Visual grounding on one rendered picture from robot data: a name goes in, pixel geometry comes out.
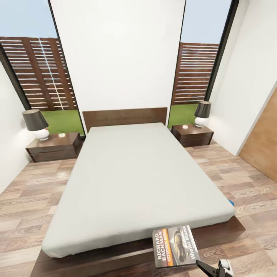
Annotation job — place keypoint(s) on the sliding door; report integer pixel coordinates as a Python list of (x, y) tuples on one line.
[(260, 149)]

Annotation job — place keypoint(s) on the table lamp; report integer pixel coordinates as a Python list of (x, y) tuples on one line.
[(202, 112), (36, 122)]

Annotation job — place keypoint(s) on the fixed window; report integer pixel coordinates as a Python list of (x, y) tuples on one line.
[(32, 56), (204, 32)]

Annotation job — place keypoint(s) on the bed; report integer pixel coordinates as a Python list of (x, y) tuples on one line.
[(132, 176)]

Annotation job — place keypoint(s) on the hardback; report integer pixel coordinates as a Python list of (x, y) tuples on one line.
[(174, 247)]

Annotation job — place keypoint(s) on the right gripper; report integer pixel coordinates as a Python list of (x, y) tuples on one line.
[(211, 271)]

